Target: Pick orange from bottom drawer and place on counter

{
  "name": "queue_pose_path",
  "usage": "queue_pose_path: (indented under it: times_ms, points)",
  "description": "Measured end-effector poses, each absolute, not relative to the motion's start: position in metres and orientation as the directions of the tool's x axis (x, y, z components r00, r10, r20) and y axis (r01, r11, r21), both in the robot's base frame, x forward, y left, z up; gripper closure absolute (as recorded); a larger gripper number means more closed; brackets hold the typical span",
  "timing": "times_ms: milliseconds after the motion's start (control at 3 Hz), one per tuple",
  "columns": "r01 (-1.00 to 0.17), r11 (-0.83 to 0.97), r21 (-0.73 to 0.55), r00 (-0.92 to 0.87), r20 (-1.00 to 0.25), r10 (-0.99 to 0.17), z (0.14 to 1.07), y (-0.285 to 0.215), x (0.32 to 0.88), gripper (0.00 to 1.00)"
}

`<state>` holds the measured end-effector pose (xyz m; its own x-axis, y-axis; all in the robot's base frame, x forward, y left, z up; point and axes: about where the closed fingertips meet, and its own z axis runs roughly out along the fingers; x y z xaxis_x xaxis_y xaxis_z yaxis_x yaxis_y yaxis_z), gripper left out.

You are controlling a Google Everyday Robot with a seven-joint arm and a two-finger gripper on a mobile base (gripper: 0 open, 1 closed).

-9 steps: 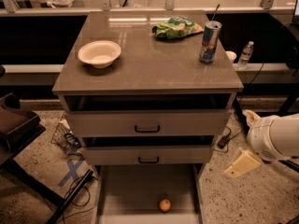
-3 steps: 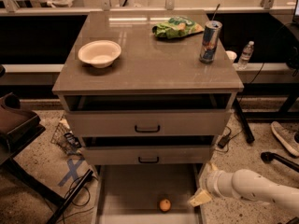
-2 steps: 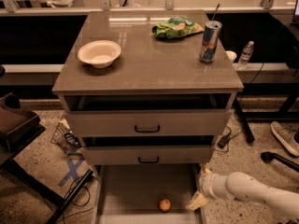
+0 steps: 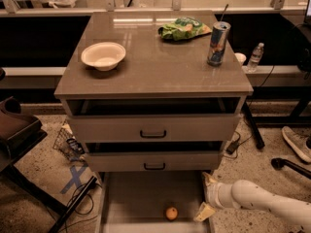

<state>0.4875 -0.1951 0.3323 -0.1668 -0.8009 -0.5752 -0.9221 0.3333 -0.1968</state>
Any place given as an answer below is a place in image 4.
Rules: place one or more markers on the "black chair base leg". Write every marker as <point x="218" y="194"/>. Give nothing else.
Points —
<point x="280" y="163"/>

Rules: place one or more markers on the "open bottom drawer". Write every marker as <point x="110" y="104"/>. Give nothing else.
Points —
<point x="135" y="202"/>

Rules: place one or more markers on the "clear plastic water bottle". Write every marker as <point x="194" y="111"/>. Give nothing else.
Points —
<point x="255" y="58"/>

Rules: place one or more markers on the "top drawer with black handle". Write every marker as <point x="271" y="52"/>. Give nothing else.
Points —
<point x="154" y="128"/>

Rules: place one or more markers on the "blue tape cross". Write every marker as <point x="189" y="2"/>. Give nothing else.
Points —
<point x="76" y="172"/>

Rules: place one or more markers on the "black table leg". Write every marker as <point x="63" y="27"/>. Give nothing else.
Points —
<point x="248" y="115"/>

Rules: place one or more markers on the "blue energy drink can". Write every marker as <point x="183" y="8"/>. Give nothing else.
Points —
<point x="217" y="43"/>

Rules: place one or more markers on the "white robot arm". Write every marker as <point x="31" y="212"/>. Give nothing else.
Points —
<point x="245" y="195"/>

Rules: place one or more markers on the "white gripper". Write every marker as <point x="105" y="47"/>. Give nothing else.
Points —
<point x="214" y="193"/>

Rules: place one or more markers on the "orange fruit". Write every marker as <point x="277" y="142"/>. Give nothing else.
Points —
<point x="171" y="213"/>

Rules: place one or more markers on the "grey drawer cabinet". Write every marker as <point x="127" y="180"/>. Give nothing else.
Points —
<point x="155" y="77"/>

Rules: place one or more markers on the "green chip bag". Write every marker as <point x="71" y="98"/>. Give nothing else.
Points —
<point x="183" y="28"/>

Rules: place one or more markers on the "wire basket on floor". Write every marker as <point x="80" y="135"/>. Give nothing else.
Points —
<point x="68" y="146"/>

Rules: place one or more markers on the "black stand leg left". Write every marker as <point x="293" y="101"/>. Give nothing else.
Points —
<point x="74" y="203"/>

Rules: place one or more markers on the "middle drawer with black handle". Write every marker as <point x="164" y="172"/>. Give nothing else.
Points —
<point x="154" y="156"/>

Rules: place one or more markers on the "grey sneaker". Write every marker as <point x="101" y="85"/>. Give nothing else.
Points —
<point x="300" y="144"/>

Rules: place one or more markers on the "black power adapter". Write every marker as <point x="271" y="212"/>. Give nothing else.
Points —
<point x="232" y="147"/>

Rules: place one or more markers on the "small white cup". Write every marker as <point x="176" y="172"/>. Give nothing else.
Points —
<point x="240" y="57"/>

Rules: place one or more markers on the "drawer with black handle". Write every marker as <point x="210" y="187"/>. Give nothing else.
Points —
<point x="154" y="156"/>
<point x="154" y="128"/>

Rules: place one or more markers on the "white paper bowl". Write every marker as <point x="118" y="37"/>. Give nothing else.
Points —
<point x="103" y="56"/>

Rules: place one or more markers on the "dark chair at left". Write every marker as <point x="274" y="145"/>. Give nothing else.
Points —
<point x="19" y="132"/>

